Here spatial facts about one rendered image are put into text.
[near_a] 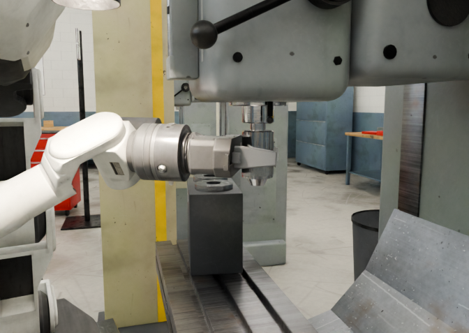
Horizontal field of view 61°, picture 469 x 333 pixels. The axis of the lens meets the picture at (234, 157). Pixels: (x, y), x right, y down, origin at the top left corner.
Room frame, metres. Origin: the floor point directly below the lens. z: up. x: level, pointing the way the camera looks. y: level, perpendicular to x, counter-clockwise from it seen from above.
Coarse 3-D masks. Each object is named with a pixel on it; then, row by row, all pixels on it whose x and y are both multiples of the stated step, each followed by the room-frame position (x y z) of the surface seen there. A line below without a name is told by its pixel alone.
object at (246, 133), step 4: (244, 132) 0.58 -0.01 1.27; (248, 132) 0.57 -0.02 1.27; (252, 132) 0.57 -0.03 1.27; (256, 132) 0.57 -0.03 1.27; (260, 132) 0.57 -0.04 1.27; (264, 132) 0.57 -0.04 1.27; (268, 132) 0.57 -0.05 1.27; (272, 132) 0.58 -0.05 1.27; (244, 136) 0.58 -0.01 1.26; (248, 136) 0.57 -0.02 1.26; (252, 136) 0.57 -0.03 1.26; (256, 136) 0.57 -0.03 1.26; (260, 136) 0.57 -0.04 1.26; (264, 136) 0.57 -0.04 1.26; (268, 136) 0.57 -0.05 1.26; (272, 136) 0.58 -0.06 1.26
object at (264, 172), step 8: (248, 144) 0.57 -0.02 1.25; (256, 144) 0.57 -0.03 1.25; (264, 144) 0.57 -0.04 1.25; (272, 144) 0.58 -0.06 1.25; (248, 168) 0.57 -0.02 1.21; (256, 168) 0.57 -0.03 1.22; (264, 168) 0.57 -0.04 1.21; (272, 168) 0.58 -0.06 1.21; (248, 176) 0.57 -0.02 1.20; (256, 176) 0.57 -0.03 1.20; (264, 176) 0.57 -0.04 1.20; (272, 176) 0.58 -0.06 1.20
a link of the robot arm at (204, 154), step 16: (160, 128) 0.59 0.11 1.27; (176, 128) 0.59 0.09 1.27; (160, 144) 0.57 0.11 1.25; (176, 144) 0.57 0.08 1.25; (192, 144) 0.56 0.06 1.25; (208, 144) 0.56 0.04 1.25; (224, 144) 0.55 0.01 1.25; (160, 160) 0.57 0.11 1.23; (176, 160) 0.57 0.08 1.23; (192, 160) 0.56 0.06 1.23; (208, 160) 0.56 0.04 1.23; (224, 160) 0.54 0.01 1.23; (160, 176) 0.58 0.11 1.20; (176, 176) 0.58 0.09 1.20; (224, 176) 0.55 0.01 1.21
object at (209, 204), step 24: (192, 192) 0.88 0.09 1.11; (216, 192) 0.88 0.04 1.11; (240, 192) 0.88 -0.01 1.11; (192, 216) 0.86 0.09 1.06; (216, 216) 0.86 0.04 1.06; (240, 216) 0.87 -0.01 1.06; (192, 240) 0.86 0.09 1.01; (216, 240) 0.86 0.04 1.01; (240, 240) 0.87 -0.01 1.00; (192, 264) 0.86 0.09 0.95; (216, 264) 0.86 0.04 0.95; (240, 264) 0.87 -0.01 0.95
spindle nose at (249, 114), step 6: (246, 108) 0.57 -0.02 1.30; (252, 108) 0.57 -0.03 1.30; (258, 108) 0.57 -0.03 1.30; (264, 108) 0.57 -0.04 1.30; (246, 114) 0.57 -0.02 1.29; (252, 114) 0.57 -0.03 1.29; (258, 114) 0.57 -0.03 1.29; (264, 114) 0.57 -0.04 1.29; (246, 120) 0.57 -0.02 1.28; (252, 120) 0.57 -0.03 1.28; (258, 120) 0.57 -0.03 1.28; (264, 120) 0.57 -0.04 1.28
